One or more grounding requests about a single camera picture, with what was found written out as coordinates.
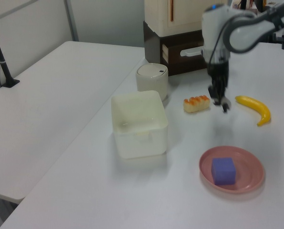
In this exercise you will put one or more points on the small beige lidded trash can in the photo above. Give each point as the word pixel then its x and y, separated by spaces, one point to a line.
pixel 151 83

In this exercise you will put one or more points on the black pole stand with clamp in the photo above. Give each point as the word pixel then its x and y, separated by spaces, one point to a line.
pixel 3 69

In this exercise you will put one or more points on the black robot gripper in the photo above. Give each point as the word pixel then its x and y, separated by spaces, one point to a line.
pixel 217 66

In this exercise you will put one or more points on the dark brown drawer cabinet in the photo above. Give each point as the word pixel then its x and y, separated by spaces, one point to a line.
pixel 151 43

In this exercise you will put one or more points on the yellow toy banana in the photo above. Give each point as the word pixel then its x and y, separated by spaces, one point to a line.
pixel 256 106

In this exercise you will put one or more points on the orange glazed toy bread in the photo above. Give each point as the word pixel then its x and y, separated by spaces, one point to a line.
pixel 196 105

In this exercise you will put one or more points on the pink round plate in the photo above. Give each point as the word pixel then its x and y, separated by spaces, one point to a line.
pixel 249 167

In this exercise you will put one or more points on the black and white panda toy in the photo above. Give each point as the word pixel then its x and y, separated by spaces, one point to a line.
pixel 226 102

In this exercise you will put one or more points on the brown wooden drawer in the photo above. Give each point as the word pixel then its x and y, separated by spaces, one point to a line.
pixel 180 64

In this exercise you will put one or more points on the purple foam cube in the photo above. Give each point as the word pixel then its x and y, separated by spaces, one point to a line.
pixel 224 171

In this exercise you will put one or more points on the cream plastic cabinet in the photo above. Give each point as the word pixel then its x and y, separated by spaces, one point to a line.
pixel 156 14

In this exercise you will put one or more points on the cream plastic bin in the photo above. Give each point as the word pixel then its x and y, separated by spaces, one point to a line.
pixel 137 143

